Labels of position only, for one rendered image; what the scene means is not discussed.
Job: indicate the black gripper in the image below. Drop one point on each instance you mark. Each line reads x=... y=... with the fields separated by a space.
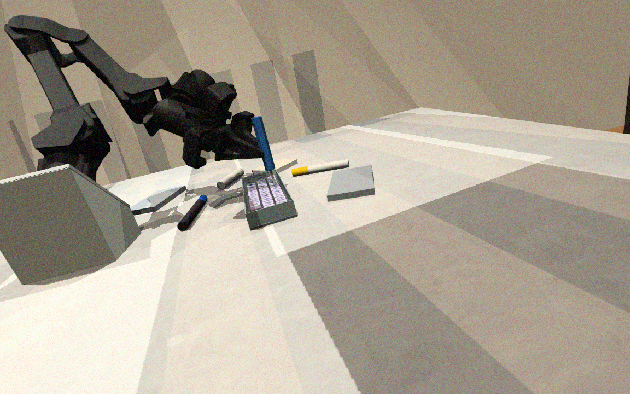
x=228 y=141

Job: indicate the cream cylinder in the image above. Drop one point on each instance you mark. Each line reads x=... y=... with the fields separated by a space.
x=222 y=184

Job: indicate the black marker with blue cap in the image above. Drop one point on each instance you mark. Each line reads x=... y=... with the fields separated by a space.
x=192 y=213

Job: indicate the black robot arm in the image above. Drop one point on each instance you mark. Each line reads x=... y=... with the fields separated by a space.
x=76 y=135

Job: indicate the keyboard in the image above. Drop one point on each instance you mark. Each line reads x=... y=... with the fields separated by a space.
x=265 y=202

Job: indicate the white and yellow cylinder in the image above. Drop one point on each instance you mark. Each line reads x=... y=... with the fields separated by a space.
x=320 y=167

